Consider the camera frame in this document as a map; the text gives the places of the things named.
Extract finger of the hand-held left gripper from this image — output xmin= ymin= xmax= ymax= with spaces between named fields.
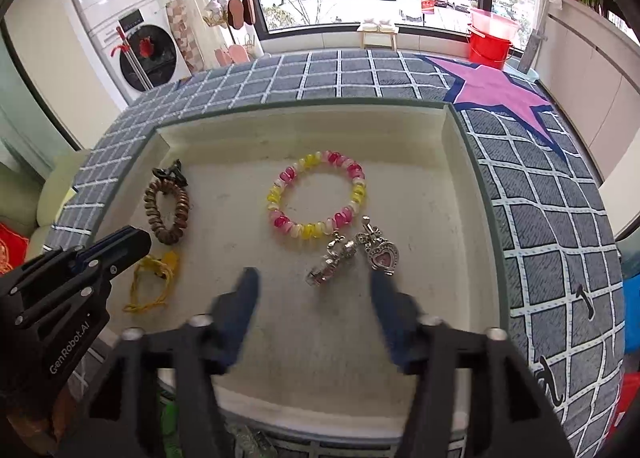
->
xmin=10 ymin=225 xmax=151 ymax=289
xmin=12 ymin=245 xmax=151 ymax=329

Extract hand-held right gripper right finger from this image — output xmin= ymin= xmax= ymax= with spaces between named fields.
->
xmin=370 ymin=268 xmax=573 ymax=458

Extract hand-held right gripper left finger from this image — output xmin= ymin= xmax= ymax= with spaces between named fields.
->
xmin=87 ymin=267 xmax=261 ymax=458

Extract brown spiral hair tie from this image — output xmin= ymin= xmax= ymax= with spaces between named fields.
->
xmin=144 ymin=173 xmax=192 ymax=245

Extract yellow hair tie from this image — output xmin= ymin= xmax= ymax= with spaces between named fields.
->
xmin=123 ymin=252 xmax=180 ymax=314

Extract silver heart charm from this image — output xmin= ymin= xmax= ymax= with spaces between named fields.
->
xmin=356 ymin=215 xmax=397 ymax=271

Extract green white jewelry tray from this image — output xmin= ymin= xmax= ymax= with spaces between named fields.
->
xmin=90 ymin=99 xmax=516 ymax=441

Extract silver bead charm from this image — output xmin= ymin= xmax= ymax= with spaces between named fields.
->
xmin=306 ymin=231 xmax=361 ymax=287

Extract black hair clip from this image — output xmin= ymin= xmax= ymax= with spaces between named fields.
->
xmin=151 ymin=159 xmax=188 ymax=187

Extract pink yellow beaded bracelet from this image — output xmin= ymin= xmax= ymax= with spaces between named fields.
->
xmin=267 ymin=151 xmax=367 ymax=239

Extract beige sofa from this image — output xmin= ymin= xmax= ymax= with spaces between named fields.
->
xmin=0 ymin=151 xmax=91 ymax=259

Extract red embroidered cushion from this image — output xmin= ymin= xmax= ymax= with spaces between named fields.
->
xmin=0 ymin=222 xmax=30 ymax=275

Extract green plastic bangle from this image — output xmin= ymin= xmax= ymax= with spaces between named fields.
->
xmin=159 ymin=390 xmax=180 ymax=444

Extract clear hair clip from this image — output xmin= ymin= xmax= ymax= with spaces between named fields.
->
xmin=232 ymin=425 xmax=276 ymax=458

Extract grey-green curtain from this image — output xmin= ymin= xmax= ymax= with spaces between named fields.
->
xmin=0 ymin=38 xmax=81 ymax=174

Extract red mop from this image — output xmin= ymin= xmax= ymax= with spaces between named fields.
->
xmin=111 ymin=26 xmax=156 ymax=92

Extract checked blue-grey tablecloth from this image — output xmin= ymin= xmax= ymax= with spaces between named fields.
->
xmin=47 ymin=49 xmax=626 ymax=458

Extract white washing machine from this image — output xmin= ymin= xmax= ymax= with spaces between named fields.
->
xmin=87 ymin=0 xmax=193 ymax=104

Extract checked patterned board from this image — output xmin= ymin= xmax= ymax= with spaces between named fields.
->
xmin=165 ymin=0 xmax=198 ymax=74

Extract pink slippers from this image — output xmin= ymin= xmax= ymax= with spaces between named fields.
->
xmin=214 ymin=43 xmax=252 ymax=70

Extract white plush slippers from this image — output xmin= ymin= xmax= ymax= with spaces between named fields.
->
xmin=202 ymin=0 xmax=229 ymax=29

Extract red plastic bucket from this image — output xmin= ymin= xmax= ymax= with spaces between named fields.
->
xmin=467 ymin=26 xmax=516 ymax=70

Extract small wooden stool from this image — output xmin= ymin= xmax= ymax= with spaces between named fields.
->
xmin=356 ymin=27 xmax=399 ymax=52

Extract white shoes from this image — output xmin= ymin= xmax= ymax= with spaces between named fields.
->
xmin=357 ymin=16 xmax=398 ymax=32

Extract pink plastic basin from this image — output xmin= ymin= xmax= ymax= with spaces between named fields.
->
xmin=469 ymin=7 xmax=522 ymax=39

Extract white cabinet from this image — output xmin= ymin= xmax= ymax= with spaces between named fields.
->
xmin=530 ymin=0 xmax=640 ymax=184

